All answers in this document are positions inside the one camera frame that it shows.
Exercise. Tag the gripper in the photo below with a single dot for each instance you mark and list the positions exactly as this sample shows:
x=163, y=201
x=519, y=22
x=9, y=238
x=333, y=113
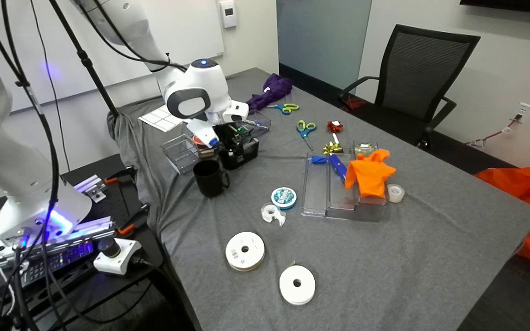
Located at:
x=228, y=135

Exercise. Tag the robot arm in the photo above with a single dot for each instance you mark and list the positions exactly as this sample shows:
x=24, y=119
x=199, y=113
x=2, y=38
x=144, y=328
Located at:
x=12, y=165

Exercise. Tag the teal round tape roll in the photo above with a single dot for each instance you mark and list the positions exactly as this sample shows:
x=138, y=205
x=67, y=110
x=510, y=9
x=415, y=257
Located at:
x=284, y=197

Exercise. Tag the white tape dispenser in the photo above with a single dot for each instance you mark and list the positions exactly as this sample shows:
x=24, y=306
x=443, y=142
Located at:
x=272, y=214

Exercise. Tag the clear tape roll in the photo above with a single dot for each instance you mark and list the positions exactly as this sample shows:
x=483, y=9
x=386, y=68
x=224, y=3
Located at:
x=395, y=193

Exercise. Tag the black organizer box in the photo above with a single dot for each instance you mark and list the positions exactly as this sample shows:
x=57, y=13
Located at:
x=245, y=156

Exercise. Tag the clear plastic box with pens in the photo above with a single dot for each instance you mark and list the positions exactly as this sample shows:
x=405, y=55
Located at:
x=260, y=123

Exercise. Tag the black mug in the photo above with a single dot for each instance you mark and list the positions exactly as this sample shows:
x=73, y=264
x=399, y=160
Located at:
x=209, y=178

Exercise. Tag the clear plastic bin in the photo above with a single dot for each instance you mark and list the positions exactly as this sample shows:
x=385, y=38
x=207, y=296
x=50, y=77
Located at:
x=180, y=154

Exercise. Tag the purple cloth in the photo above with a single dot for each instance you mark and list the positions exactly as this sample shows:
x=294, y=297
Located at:
x=272, y=89

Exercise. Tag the white label sheet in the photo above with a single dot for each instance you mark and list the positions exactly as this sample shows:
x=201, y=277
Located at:
x=160, y=118

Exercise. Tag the gold gift bow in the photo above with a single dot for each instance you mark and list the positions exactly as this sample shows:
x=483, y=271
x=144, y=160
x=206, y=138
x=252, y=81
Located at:
x=332, y=148

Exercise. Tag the red gift bow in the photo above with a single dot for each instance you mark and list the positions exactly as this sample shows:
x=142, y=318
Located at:
x=335, y=126

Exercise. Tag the white marker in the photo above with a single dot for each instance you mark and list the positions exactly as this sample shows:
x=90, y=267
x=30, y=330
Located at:
x=336, y=138

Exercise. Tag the clear stepped organizer tray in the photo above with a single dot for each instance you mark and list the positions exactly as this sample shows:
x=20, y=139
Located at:
x=320, y=193

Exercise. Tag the orange and black clamp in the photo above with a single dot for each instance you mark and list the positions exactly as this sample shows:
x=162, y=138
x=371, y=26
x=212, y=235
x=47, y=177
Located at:
x=134, y=220
x=120, y=174

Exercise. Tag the white spool with barcode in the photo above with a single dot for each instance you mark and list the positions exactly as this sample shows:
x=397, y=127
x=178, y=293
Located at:
x=245, y=251

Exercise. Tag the white thermostat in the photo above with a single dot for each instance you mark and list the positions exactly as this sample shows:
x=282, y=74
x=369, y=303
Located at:
x=228, y=14

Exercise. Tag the frosted glass panel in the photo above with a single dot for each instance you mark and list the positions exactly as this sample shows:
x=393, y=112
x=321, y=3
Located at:
x=322, y=41

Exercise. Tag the small clear box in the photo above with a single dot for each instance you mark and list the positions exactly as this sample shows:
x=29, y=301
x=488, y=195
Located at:
x=365, y=148

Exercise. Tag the orange glove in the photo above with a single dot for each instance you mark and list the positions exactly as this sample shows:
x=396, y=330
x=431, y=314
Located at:
x=370, y=174

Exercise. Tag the whiteboard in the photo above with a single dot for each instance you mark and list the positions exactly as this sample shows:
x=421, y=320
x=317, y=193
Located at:
x=108, y=41

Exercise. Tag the plain white spool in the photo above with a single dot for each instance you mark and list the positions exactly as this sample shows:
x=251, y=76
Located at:
x=297, y=285

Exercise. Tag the white emergency stop button box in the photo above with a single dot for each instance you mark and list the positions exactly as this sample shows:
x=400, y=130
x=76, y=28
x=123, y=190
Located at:
x=117, y=257

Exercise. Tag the grey tablecloth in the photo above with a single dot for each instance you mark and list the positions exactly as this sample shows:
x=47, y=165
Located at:
x=375, y=262

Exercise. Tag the black office chair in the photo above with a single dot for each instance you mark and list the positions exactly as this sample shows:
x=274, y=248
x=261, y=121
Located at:
x=414, y=73

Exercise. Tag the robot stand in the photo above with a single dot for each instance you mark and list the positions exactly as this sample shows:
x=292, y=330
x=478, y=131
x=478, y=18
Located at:
x=108, y=294

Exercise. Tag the aluminium bracket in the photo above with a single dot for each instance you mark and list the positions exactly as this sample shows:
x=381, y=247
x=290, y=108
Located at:
x=90, y=187

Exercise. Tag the white wall socket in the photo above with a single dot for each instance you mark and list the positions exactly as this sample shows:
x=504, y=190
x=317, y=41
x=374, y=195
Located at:
x=526, y=111

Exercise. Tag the black wall screen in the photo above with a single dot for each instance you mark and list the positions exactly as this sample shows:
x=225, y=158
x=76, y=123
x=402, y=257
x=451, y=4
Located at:
x=513, y=4

